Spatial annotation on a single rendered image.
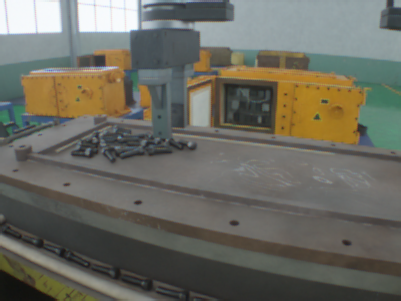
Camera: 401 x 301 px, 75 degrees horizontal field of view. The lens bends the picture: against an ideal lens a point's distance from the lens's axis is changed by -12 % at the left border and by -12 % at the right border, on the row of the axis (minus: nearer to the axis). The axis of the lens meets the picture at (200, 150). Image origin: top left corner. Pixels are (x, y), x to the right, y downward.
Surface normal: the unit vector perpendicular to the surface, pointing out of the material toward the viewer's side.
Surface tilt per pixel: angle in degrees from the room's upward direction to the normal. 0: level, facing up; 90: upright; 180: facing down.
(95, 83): 90
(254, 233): 0
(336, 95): 90
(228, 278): 90
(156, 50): 90
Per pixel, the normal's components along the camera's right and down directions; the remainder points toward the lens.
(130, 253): -0.35, 0.33
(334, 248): 0.00, -0.93
